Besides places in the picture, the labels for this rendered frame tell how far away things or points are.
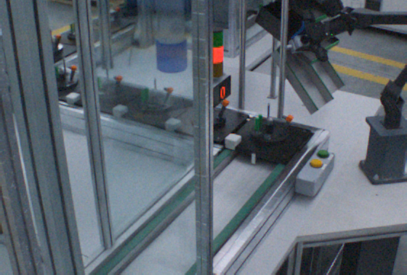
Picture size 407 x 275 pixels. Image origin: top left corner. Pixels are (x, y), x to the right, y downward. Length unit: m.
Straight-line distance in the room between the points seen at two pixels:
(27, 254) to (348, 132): 1.83
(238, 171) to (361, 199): 0.44
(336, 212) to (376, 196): 0.19
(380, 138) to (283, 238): 0.49
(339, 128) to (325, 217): 0.63
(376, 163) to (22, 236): 1.54
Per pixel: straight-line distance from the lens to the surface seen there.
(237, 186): 1.96
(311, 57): 2.25
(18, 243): 0.80
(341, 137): 2.40
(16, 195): 0.76
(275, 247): 1.80
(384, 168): 2.12
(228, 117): 2.27
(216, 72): 1.88
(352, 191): 2.08
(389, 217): 1.99
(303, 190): 1.96
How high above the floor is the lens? 2.02
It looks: 29 degrees down
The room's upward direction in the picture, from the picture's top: 1 degrees counter-clockwise
